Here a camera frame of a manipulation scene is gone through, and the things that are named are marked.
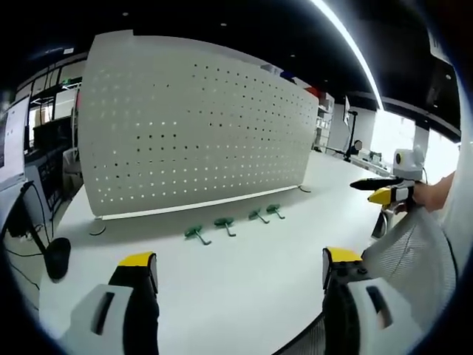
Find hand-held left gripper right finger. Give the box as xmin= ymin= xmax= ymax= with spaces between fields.
xmin=321 ymin=246 xmax=426 ymax=355

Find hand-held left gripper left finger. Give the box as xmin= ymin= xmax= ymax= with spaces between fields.
xmin=60 ymin=251 xmax=161 ymax=355

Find green hook assembly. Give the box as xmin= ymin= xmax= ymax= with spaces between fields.
xmin=248 ymin=209 xmax=270 ymax=225
xmin=184 ymin=224 xmax=213 ymax=246
xmin=213 ymin=217 xmax=238 ymax=239
xmin=266 ymin=203 xmax=286 ymax=220

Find white perforated mounting plate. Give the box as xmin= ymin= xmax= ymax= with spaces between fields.
xmin=78 ymin=33 xmax=320 ymax=237

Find black tripod stand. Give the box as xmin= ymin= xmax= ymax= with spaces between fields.
xmin=324 ymin=109 xmax=358 ymax=163

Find black stand with round base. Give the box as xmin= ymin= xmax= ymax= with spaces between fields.
xmin=18 ymin=180 xmax=72 ymax=280

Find person's white shirt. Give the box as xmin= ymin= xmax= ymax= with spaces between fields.
xmin=441 ymin=170 xmax=465 ymax=267

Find white storage shelf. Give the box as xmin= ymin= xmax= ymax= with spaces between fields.
xmin=313 ymin=87 xmax=336 ymax=152

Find ceiling light strip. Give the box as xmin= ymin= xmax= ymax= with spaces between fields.
xmin=309 ymin=0 xmax=386 ymax=111

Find computer monitor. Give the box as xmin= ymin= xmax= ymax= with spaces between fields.
xmin=0 ymin=96 xmax=31 ymax=190

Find black cable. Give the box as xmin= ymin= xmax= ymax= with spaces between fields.
xmin=0 ymin=183 xmax=51 ymax=294

